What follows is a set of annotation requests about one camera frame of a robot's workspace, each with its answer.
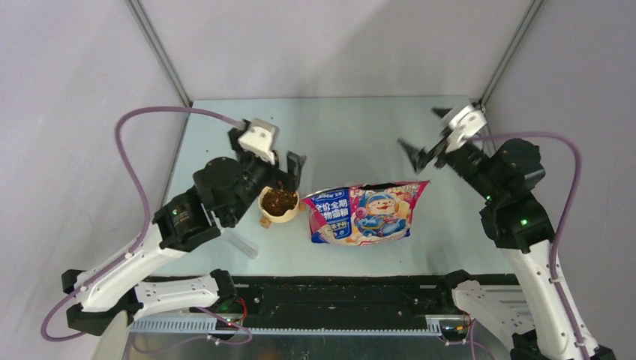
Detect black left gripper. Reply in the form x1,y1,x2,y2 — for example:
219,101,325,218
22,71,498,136
224,130,305,224

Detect translucent plastic scoop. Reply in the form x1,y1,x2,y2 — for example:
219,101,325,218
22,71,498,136
221,229,259,260

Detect pink blue cat food bag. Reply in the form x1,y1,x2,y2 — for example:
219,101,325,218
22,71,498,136
302,181,430,246

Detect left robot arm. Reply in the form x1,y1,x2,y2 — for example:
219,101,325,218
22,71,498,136
61,125,306,336

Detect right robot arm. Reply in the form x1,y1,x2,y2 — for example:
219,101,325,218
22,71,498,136
400,105,614,359

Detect brown pet food kibble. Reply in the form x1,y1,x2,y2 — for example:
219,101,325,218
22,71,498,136
261,189,299,217

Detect cream cat-shaped pet bowl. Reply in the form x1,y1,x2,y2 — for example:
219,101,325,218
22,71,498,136
257,187,302,228

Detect wooden bowl stand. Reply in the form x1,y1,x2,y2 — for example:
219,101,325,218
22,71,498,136
259,216,274,229

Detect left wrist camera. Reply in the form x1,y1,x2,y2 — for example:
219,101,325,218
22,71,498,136
238,118,279,164

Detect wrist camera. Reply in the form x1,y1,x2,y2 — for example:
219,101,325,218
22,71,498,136
442,105,487,150
238,118,279,164

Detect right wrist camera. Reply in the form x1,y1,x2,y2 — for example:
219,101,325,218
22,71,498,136
442,105,487,150

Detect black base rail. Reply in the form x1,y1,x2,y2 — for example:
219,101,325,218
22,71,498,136
188,274,498,332

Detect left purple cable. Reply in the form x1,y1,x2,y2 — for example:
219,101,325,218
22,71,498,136
39,106,254,347

